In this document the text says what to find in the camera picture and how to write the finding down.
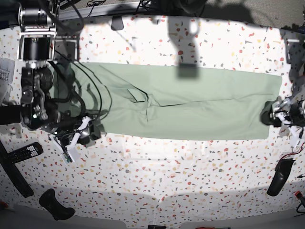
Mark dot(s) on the black curved handle left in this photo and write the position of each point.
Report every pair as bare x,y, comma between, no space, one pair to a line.
10,114

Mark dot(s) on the small black box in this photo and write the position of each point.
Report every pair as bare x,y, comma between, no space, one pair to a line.
156,227

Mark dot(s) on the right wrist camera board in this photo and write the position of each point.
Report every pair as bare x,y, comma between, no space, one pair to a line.
71,155

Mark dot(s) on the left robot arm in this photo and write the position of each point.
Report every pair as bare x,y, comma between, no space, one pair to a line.
295,56

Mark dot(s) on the long black bar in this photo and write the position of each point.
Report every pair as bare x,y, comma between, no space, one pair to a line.
14,174

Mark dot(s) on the black curved handle right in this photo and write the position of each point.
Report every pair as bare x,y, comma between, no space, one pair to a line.
282,172

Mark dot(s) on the black curved handle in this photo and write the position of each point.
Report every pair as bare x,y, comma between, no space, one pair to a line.
282,172
10,114

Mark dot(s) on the light green T-shirt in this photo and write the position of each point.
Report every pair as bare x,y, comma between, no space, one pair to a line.
178,103

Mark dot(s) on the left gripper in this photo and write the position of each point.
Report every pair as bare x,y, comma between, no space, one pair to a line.
286,113

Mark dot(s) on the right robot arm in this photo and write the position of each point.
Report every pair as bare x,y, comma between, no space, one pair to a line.
48,100

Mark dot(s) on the black game controller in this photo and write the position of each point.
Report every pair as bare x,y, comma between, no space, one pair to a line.
53,206

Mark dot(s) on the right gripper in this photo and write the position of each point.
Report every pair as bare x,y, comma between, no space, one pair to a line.
64,128

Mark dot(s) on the black TV remote control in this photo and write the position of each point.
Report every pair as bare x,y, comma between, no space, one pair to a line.
26,152

